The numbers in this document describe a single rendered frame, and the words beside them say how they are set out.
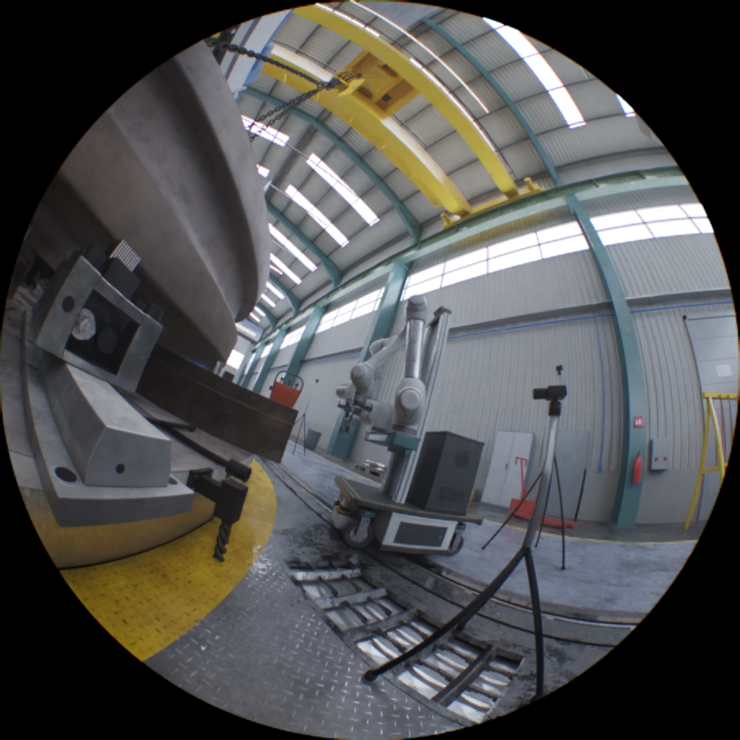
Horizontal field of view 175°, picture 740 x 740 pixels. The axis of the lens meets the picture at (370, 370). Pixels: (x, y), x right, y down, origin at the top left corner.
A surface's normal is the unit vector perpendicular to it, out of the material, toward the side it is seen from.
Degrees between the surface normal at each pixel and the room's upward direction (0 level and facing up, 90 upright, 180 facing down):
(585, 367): 90
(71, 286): 90
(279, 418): 90
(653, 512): 90
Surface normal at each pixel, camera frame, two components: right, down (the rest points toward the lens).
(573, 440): -0.71, -0.44
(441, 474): 0.26, -0.25
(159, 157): 0.95, 0.25
